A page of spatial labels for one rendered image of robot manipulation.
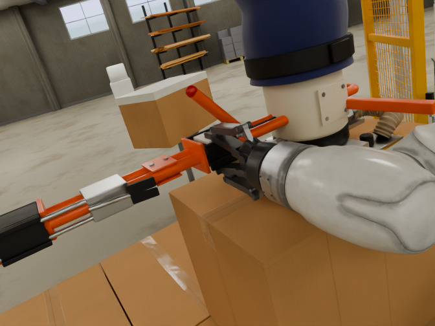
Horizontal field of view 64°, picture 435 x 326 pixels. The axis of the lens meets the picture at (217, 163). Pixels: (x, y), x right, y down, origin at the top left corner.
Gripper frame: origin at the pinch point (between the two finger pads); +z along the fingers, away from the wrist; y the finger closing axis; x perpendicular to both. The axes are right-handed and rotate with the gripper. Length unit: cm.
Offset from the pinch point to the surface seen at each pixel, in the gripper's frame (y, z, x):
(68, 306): 54, 60, -39
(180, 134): 42, 168, 62
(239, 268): 18.5, -11.5, -6.2
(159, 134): 37, 170, 47
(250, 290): 22.5, -13.3, -6.2
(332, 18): -17.4, -10.6, 25.2
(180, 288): 54, 36, -6
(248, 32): -18.6, 1.1, 15.0
